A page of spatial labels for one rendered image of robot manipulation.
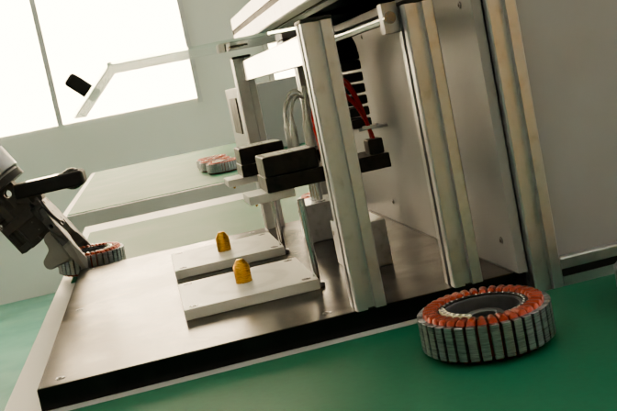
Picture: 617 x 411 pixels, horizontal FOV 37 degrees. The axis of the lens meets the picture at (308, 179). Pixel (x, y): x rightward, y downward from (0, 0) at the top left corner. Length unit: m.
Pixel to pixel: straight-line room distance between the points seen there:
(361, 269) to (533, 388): 0.26
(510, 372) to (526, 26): 0.36
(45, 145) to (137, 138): 0.55
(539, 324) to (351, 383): 0.16
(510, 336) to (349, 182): 0.23
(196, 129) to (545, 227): 4.94
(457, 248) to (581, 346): 0.19
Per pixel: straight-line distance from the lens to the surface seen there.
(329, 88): 0.87
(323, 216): 1.29
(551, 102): 0.93
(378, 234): 1.05
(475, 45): 0.91
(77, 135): 5.78
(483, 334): 0.74
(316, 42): 0.87
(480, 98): 0.92
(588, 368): 0.72
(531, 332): 0.75
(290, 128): 1.29
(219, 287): 1.07
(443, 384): 0.73
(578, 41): 0.95
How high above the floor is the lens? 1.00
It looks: 6 degrees down
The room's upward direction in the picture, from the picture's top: 11 degrees counter-clockwise
